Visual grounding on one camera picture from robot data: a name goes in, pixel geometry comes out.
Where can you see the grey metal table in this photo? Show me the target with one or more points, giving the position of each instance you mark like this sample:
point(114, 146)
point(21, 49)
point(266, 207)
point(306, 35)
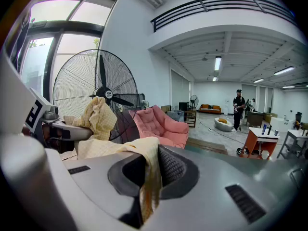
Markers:
point(294, 138)

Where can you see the blue bottle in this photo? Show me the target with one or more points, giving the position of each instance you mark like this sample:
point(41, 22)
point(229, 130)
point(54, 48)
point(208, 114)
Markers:
point(264, 129)

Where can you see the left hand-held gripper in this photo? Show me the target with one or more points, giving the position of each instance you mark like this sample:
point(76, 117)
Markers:
point(38, 109)

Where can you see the small black standing fan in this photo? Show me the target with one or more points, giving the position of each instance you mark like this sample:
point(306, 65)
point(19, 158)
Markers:
point(194, 101)

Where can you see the large glass window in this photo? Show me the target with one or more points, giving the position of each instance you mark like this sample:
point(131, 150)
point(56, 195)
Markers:
point(72, 40)

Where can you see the white water dispenser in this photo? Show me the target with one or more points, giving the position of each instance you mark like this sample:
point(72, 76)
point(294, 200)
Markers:
point(226, 107)

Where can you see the wooden open shelf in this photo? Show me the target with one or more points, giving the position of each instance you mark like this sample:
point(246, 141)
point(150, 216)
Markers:
point(190, 119)

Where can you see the grey flat platform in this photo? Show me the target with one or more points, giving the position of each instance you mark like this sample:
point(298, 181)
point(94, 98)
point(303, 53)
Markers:
point(240, 156)

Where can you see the plastic-wrapped grey box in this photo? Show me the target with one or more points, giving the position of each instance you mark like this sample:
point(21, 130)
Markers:
point(175, 115)

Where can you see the wooden side table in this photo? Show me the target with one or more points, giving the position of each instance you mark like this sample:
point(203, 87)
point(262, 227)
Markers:
point(261, 143)

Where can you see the cream yellow cloth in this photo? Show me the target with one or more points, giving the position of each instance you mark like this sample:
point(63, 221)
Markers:
point(101, 119)

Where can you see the black robot vacuum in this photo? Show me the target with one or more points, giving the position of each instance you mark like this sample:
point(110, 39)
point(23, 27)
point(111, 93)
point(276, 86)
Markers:
point(240, 151)

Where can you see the wooden slatted platform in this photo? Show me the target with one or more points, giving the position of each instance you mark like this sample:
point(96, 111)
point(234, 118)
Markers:
point(207, 145)

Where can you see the pink cushioned sofa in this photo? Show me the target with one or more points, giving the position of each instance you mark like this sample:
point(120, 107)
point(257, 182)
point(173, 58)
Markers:
point(156, 126)

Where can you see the orange couch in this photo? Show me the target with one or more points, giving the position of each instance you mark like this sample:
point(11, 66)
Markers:
point(210, 108)

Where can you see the black balcony railing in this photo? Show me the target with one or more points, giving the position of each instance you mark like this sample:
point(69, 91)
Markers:
point(223, 6)

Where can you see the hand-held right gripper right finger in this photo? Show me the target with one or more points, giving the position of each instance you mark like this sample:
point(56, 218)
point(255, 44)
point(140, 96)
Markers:
point(192, 201)

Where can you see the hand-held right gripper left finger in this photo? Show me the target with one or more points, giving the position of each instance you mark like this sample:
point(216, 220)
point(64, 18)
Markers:
point(96, 177)

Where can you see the brown cabinet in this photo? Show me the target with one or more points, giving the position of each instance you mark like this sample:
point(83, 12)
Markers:
point(255, 119)

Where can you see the large black standing fan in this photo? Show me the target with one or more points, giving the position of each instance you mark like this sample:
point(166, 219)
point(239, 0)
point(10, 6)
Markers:
point(81, 80)

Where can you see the white round pet bed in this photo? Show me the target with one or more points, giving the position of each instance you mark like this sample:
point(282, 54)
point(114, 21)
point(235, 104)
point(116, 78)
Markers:
point(222, 125)

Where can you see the ceiling strip light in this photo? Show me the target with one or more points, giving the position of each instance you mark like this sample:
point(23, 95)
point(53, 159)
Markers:
point(214, 78)
point(217, 63)
point(258, 80)
point(284, 70)

